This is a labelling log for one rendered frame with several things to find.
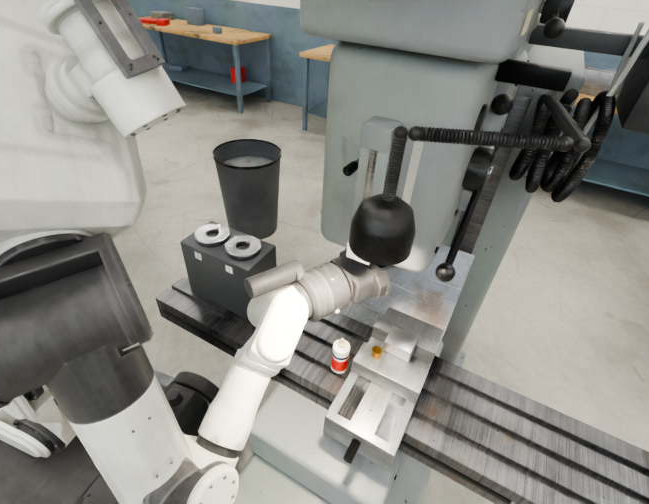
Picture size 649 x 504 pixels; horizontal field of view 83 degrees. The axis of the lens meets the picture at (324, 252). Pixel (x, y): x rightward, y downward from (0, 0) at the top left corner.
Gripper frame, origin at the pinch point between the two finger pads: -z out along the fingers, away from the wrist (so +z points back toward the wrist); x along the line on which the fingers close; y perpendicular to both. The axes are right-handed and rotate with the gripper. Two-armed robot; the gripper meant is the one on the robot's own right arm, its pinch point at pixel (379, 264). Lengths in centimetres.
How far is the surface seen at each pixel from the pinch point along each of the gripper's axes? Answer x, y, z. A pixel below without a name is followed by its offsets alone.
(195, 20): 555, 27, -169
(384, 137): -6.6, -29.7, 11.7
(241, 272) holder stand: 27.3, 14.6, 17.3
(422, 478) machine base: -18, 104, -28
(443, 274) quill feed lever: -14.9, -9.9, 2.7
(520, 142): -21.2, -33.9, 9.3
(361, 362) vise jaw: -5.6, 20.6, 6.0
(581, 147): -24.7, -33.9, 4.8
